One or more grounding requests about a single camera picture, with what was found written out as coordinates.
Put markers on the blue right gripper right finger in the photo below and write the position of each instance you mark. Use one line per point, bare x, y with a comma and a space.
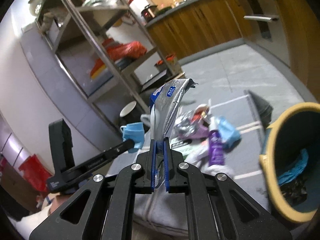
166, 155

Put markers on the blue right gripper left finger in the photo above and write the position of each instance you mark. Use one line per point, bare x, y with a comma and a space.
153, 147

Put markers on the silver blue foil snack bag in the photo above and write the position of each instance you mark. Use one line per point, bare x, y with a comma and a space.
164, 106

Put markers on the purple spray bottle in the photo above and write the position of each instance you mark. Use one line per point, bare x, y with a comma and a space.
215, 150

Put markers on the yellow rimmed teal trash bin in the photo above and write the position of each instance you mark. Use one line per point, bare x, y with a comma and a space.
290, 162

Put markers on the wooden kitchen cabinet counter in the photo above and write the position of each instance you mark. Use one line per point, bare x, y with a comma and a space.
198, 26

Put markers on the person's left hand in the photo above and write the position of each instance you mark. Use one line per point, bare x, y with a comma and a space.
53, 201

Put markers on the blue cloth piece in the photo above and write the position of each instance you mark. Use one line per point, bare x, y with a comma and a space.
135, 132

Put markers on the black white bowl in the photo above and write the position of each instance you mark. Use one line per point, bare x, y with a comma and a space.
129, 113

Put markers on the grey checked floor mat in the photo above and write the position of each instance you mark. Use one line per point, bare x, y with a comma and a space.
241, 123

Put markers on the blue face mask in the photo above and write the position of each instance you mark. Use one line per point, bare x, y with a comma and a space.
229, 134

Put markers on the red plastic bag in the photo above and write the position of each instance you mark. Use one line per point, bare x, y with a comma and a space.
116, 50

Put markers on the metal shelving rack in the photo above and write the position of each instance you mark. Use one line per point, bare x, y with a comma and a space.
90, 23

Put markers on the dark rice cooker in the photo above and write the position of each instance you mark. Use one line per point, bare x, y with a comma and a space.
149, 12

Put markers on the built-in oven with handles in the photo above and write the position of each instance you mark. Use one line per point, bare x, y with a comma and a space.
267, 28

